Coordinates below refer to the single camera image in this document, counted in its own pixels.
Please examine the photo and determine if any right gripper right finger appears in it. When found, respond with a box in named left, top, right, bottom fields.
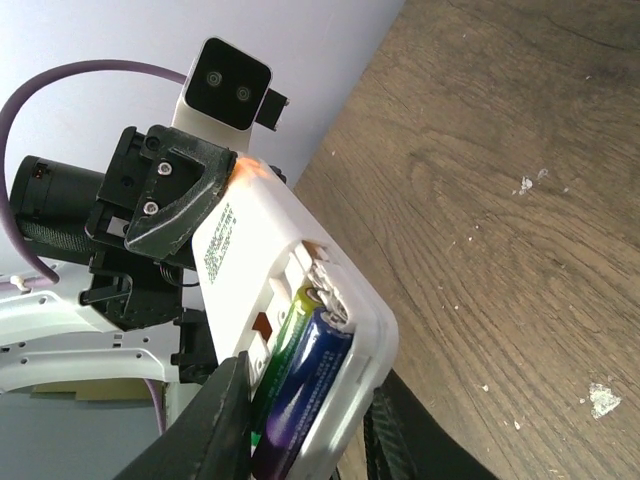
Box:
left=363, top=372, right=495, bottom=480

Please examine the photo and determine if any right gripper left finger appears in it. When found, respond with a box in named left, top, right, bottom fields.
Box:
left=116, top=351, right=251, bottom=480

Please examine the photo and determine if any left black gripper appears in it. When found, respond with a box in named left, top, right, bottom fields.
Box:
left=80, top=125, right=237, bottom=330

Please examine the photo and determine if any white remote control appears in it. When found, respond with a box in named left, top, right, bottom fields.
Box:
left=191, top=156, right=399, bottom=479

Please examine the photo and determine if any purple battery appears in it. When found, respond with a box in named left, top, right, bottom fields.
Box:
left=251, top=307, right=353, bottom=479

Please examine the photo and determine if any green battery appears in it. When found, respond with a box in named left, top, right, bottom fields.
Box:
left=251, top=285, right=324, bottom=447

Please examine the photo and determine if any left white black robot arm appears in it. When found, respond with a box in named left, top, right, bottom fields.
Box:
left=1, top=125, right=239, bottom=392

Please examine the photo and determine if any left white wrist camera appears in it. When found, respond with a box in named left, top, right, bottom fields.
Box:
left=171, top=37, right=289, bottom=152

